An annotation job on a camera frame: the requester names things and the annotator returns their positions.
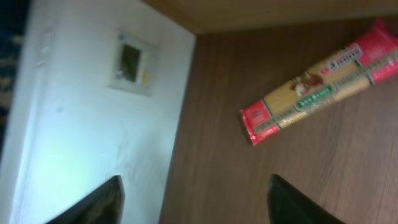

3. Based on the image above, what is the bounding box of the San Remo spaghetti packet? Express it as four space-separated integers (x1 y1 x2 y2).
240 19 397 145

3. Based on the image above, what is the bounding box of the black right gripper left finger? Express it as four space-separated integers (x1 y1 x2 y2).
47 175 125 224

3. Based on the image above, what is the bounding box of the white wall thermostat panel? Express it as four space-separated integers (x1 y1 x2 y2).
109 31 159 96

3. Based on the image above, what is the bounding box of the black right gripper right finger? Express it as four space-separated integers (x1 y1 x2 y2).
267 174 344 224

